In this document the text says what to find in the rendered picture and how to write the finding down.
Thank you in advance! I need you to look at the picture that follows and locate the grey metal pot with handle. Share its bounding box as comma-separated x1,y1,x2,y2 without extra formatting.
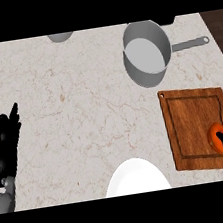
118,12,216,92

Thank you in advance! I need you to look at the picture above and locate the black appliance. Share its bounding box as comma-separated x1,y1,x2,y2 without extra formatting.
155,16,177,28

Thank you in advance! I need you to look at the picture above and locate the brown wooden cutting board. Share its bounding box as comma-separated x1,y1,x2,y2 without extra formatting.
157,81,223,180

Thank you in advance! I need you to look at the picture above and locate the white plate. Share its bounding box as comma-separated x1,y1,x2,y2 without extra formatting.
100,153,173,199

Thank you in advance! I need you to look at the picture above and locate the orange squash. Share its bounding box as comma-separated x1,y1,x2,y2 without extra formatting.
205,121,223,159

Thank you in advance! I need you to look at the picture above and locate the grey round bowl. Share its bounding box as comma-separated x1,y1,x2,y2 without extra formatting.
47,31,76,45

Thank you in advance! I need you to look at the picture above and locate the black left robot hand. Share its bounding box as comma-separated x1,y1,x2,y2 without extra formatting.
0,101,31,189

